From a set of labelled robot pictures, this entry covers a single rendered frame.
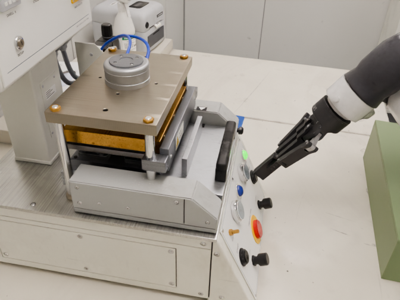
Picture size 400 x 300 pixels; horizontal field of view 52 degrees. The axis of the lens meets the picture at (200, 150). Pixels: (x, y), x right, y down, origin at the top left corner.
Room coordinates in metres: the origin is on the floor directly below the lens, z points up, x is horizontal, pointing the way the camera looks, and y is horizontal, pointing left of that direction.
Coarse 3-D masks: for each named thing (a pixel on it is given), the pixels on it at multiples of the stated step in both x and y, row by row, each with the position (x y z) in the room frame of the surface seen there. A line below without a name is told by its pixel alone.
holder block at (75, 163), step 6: (78, 150) 0.60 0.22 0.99; (72, 156) 0.58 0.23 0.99; (78, 156) 0.58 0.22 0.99; (114, 156) 0.59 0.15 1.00; (120, 156) 0.59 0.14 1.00; (72, 162) 0.57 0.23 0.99; (78, 162) 0.57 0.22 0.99; (84, 162) 0.57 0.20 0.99; (90, 162) 0.57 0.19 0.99; (96, 162) 0.57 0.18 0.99; (102, 162) 0.57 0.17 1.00; (108, 162) 0.57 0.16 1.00; (114, 162) 0.57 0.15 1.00; (120, 162) 0.57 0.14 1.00; (120, 168) 0.56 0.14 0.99; (126, 168) 0.56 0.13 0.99; (132, 168) 0.56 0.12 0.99; (138, 168) 0.55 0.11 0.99; (162, 174) 0.57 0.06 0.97
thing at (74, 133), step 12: (180, 96) 0.70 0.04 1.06; (168, 120) 0.61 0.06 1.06; (72, 132) 0.57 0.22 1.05; (84, 132) 0.57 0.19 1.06; (96, 132) 0.57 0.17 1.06; (108, 132) 0.57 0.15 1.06; (120, 132) 0.57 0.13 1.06; (72, 144) 0.57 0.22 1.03; (84, 144) 0.57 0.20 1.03; (96, 144) 0.56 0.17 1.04; (108, 144) 0.56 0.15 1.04; (120, 144) 0.56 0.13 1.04; (132, 144) 0.55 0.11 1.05; (144, 144) 0.55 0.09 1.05; (156, 144) 0.55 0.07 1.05; (132, 156) 0.55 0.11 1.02
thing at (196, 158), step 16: (192, 128) 0.73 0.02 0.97; (208, 128) 0.73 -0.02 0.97; (224, 128) 0.73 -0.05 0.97; (192, 144) 0.61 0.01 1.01; (208, 144) 0.67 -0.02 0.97; (176, 160) 0.61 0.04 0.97; (192, 160) 0.62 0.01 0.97; (208, 160) 0.62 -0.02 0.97; (176, 176) 0.57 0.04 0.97; (192, 176) 0.57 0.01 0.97; (208, 176) 0.57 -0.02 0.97; (224, 192) 0.55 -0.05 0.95
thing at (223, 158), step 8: (232, 128) 0.67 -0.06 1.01; (224, 136) 0.64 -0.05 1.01; (232, 136) 0.65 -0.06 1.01; (224, 144) 0.62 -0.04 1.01; (232, 144) 0.64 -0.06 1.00; (224, 152) 0.59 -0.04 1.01; (224, 160) 0.57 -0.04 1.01; (216, 168) 0.56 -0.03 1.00; (224, 168) 0.56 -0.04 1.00; (216, 176) 0.56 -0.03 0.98; (224, 176) 0.56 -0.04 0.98
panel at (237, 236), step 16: (240, 144) 0.76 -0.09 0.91; (240, 160) 0.72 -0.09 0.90; (256, 192) 0.72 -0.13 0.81; (224, 208) 0.54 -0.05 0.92; (256, 208) 0.67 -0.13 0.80; (224, 224) 0.51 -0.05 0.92; (240, 224) 0.56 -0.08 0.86; (224, 240) 0.48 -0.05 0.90; (240, 240) 0.53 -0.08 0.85; (256, 240) 0.59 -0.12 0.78; (240, 256) 0.49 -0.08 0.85; (240, 272) 0.47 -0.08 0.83; (256, 272) 0.52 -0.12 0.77; (256, 288) 0.49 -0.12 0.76
